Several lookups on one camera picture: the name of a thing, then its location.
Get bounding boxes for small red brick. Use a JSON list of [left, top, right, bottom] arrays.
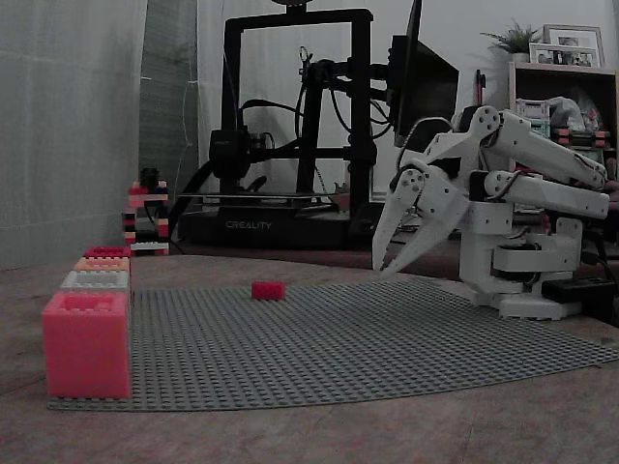
[[251, 280, 286, 302]]

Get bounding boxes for grey studded baseplate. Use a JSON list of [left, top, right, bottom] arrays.
[[46, 284, 619, 412]]

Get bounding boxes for red white brick tower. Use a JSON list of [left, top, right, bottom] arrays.
[[123, 181, 171, 256]]

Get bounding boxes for red plastic hollow block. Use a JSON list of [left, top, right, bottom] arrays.
[[41, 291, 133, 400]]

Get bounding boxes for black computer monitor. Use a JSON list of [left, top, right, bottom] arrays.
[[390, 0, 460, 147]]

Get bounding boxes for clear plastic bag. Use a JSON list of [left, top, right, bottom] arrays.
[[545, 96, 589, 131]]

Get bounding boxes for green potted plant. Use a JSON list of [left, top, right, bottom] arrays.
[[481, 18, 543, 63]]

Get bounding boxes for wooden shelf unit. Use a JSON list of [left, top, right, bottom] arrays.
[[507, 61, 619, 170]]

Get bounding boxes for black Creality 3D printer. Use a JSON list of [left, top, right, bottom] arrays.
[[176, 0, 383, 250]]

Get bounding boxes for black power strip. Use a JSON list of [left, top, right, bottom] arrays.
[[541, 277, 613, 306]]

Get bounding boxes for far red brick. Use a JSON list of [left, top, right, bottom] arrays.
[[83, 246, 132, 260]]

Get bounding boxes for orange brick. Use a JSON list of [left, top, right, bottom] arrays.
[[73, 257, 132, 273]]

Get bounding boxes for grey brick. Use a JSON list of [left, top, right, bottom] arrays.
[[60, 270, 132, 294]]

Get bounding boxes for white curtain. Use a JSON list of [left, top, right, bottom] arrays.
[[0, 0, 149, 272]]

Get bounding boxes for small white picture frame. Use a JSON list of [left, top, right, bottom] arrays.
[[528, 42, 601, 68]]

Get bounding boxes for large white picture frame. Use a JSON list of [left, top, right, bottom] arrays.
[[542, 23, 605, 69]]

